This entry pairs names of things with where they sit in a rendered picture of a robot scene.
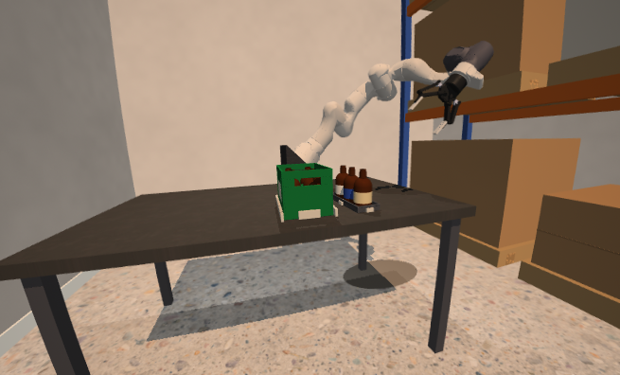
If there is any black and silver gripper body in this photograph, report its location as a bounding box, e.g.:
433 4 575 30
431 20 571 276
438 73 467 103

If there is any green bottle crate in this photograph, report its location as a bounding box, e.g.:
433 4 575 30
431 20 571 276
276 163 333 221

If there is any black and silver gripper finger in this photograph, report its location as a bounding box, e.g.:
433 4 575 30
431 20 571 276
409 80 449 111
433 94 461 134

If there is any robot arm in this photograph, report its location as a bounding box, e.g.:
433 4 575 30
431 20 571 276
294 41 494 163

